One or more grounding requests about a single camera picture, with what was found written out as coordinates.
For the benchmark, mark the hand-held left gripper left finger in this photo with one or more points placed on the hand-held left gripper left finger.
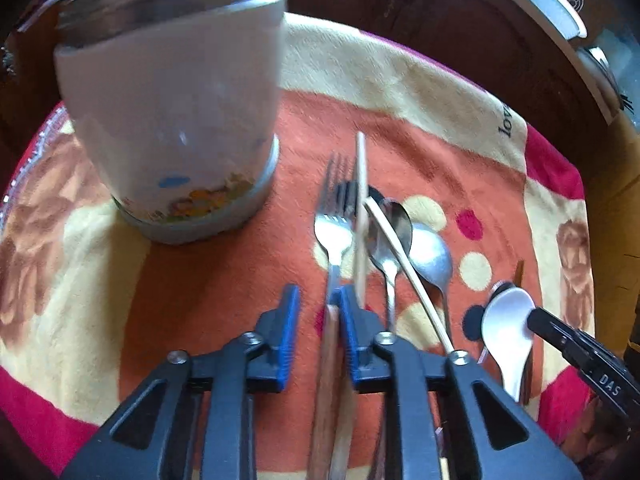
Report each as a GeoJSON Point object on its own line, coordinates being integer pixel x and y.
{"type": "Point", "coordinates": [287, 335]}

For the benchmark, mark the steel pan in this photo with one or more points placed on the steel pan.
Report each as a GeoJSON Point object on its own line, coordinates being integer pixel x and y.
{"type": "Point", "coordinates": [600, 80]}

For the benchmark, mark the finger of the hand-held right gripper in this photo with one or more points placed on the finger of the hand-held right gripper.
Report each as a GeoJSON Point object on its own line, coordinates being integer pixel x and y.
{"type": "Point", "coordinates": [555, 332]}

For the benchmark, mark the white ceramic spoon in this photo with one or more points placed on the white ceramic spoon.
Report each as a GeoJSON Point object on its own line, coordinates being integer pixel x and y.
{"type": "Point", "coordinates": [505, 325]}

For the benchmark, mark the large steel spoon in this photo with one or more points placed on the large steel spoon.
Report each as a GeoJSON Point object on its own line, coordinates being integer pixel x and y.
{"type": "Point", "coordinates": [431, 260]}

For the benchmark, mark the printed blanket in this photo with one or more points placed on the printed blanket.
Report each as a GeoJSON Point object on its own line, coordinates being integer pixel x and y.
{"type": "Point", "coordinates": [200, 285]}

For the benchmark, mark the small steel spoon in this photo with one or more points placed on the small steel spoon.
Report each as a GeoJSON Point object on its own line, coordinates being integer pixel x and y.
{"type": "Point", "coordinates": [397, 225]}

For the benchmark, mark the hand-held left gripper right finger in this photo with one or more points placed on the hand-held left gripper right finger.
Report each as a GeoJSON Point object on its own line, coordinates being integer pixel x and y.
{"type": "Point", "coordinates": [350, 335]}

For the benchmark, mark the steel fork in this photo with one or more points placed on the steel fork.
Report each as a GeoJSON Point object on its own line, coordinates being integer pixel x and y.
{"type": "Point", "coordinates": [348, 197]}
{"type": "Point", "coordinates": [330, 225]}

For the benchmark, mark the white jar with metal rim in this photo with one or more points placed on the white jar with metal rim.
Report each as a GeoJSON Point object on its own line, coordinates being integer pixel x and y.
{"type": "Point", "coordinates": [170, 110]}

